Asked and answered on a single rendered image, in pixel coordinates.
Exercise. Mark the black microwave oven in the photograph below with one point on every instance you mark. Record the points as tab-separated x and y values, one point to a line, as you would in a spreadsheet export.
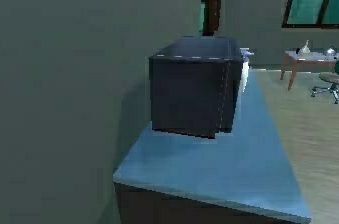
190	90

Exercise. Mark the blue topped dark counter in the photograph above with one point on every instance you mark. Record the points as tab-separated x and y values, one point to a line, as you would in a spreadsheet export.
223	166

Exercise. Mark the brown wooden desk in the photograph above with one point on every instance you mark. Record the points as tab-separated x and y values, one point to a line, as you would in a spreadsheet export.
300	60

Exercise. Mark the white vase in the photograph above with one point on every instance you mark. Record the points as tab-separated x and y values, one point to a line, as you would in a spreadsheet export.
305	48

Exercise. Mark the dark framed window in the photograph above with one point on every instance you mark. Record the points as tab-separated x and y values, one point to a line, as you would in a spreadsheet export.
323	13

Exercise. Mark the dark brown door frame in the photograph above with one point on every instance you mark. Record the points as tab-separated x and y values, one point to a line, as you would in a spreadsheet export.
212	16

